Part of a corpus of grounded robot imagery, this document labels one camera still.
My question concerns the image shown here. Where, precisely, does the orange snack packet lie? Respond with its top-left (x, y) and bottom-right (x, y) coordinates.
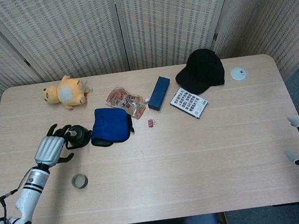
top-left (104, 83), bottom-right (147, 124)

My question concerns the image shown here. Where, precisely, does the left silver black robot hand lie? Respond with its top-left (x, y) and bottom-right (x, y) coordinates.
top-left (30, 121), bottom-right (82, 170)

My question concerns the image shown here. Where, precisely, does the navy blue long box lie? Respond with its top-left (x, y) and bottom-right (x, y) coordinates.
top-left (144, 75), bottom-right (174, 112)

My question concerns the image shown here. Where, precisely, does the black arm cable with plug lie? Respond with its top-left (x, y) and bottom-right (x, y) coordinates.
top-left (0, 174), bottom-right (37, 224)

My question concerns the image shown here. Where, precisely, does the black teapot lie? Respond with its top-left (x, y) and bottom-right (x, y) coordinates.
top-left (63, 123), bottom-right (95, 150)

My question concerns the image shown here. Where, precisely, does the yellow plush toy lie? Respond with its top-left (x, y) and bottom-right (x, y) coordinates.
top-left (39, 72), bottom-right (96, 114)

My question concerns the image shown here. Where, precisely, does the blue cloth with black trim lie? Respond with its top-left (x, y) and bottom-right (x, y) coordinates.
top-left (87, 104), bottom-right (137, 149)

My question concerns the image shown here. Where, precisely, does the white round table grommet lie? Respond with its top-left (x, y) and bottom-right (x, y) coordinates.
top-left (229, 65), bottom-right (248, 82)

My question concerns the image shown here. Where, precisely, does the small grey tea cup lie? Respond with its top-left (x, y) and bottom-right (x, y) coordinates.
top-left (70, 172), bottom-right (89, 190)

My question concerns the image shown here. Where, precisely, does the woven folding screen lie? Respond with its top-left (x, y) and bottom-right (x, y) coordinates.
top-left (0, 0), bottom-right (299, 185)

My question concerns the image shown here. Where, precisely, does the black baseball cap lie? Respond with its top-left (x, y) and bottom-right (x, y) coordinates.
top-left (172, 46), bottom-right (228, 98)

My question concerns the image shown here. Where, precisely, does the printed sticker card box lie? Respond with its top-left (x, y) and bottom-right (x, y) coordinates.
top-left (167, 84), bottom-right (211, 123)

